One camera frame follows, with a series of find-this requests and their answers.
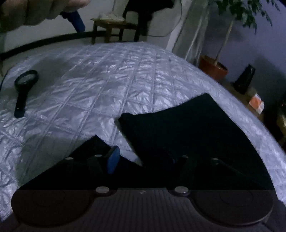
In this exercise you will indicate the dark pants with orange lining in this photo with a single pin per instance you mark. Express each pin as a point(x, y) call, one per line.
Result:
point(190, 133)

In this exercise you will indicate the silver quilted bed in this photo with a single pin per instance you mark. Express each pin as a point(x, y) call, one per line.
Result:
point(89, 89)

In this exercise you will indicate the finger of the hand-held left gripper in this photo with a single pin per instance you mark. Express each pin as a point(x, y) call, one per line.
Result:
point(77, 21)

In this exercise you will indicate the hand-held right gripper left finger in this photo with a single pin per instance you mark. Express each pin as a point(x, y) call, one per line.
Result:
point(114, 160)

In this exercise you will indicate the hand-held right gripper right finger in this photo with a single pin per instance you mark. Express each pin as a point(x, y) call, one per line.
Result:
point(182, 166)

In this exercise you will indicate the black speaker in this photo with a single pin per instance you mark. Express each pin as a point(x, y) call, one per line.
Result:
point(244, 79)

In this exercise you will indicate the white shoes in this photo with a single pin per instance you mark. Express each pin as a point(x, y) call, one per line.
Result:
point(111, 16)

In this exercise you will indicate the black magnifying glass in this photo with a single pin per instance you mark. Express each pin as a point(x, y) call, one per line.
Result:
point(22, 93)

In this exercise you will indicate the white sheer curtain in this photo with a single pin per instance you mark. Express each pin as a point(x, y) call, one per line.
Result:
point(192, 33)

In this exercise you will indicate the terracotta plant pot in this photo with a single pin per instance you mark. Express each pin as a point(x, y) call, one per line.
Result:
point(213, 68)

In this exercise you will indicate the orange tissue box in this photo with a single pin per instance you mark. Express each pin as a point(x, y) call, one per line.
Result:
point(255, 103)

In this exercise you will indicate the person's left hand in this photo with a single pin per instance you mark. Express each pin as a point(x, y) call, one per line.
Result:
point(35, 11)

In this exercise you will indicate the green indoor tree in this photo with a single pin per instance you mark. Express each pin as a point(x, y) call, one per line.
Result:
point(241, 11)

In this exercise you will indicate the dark wooden chair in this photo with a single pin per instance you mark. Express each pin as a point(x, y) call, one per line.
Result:
point(131, 26)

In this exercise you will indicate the wooden television stand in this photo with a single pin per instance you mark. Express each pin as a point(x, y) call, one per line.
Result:
point(272, 120)

